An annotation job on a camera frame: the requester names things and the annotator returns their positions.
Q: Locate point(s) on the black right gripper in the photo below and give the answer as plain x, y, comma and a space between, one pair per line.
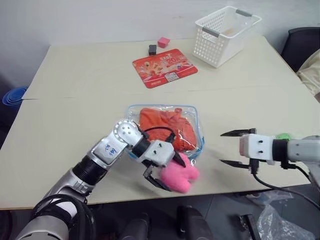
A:
253, 131

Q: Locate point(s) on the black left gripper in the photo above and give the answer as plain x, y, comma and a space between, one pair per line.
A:
149, 170

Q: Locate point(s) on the pink plush toy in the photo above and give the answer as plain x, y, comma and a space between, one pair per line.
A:
178, 176

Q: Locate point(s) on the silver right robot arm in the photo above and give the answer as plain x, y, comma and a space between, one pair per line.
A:
300, 150

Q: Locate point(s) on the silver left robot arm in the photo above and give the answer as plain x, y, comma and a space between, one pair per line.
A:
113, 150

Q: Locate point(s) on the orange cloth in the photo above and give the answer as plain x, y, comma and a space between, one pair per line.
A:
160, 120

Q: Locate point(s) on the clear plastic pouch blue trim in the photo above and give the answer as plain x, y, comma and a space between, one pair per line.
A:
132, 112

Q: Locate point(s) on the small green object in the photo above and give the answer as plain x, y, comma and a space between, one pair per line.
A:
283, 136

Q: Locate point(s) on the dark rounded shape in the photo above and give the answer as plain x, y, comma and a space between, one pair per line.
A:
193, 223
136, 227

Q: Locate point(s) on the black floor stand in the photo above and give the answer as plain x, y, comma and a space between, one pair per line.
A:
250, 226

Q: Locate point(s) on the crumpled clear plastic bag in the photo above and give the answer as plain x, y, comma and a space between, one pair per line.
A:
282, 220

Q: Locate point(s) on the white plastic lattice basket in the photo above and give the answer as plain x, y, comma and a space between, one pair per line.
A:
215, 47

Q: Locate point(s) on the red printed mat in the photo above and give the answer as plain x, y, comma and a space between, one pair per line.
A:
163, 68

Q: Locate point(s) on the beige fabric bag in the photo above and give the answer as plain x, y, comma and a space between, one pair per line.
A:
311, 72

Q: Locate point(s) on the black chair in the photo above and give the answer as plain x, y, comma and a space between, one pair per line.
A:
296, 45

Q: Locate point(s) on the small black box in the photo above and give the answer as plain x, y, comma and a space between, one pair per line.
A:
152, 50

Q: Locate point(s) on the pink cube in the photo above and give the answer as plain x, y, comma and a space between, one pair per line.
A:
163, 42

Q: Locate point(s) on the stacked blue bowls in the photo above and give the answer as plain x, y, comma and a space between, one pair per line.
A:
13, 98

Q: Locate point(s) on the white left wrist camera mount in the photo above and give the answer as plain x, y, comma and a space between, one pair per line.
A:
160, 151

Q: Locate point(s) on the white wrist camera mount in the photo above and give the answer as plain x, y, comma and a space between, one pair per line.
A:
160, 151
260, 147

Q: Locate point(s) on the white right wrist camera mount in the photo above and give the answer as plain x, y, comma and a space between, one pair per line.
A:
260, 147

